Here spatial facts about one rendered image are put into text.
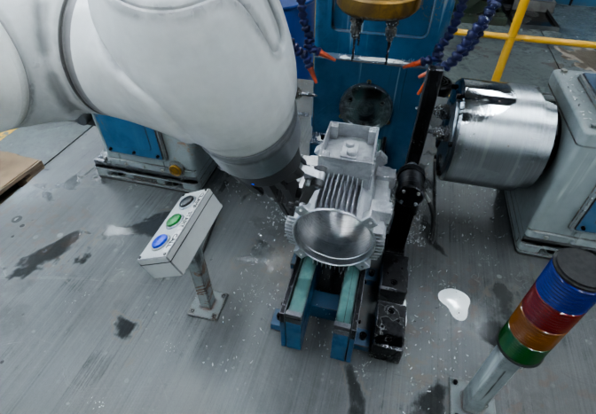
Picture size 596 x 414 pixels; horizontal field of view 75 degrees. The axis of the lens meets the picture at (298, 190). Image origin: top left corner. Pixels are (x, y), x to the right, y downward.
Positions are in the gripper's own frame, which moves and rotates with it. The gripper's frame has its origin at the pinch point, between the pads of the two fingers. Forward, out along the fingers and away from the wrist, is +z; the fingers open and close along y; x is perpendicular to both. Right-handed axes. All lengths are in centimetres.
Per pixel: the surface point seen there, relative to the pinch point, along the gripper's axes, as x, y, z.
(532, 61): -255, -133, 282
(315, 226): -2.7, -1.2, 27.2
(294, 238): 2.0, 1.4, 20.2
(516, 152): -27, -39, 27
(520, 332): 10.4, -34.0, 4.2
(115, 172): -11, 65, 50
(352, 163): -12.2, -7.2, 11.9
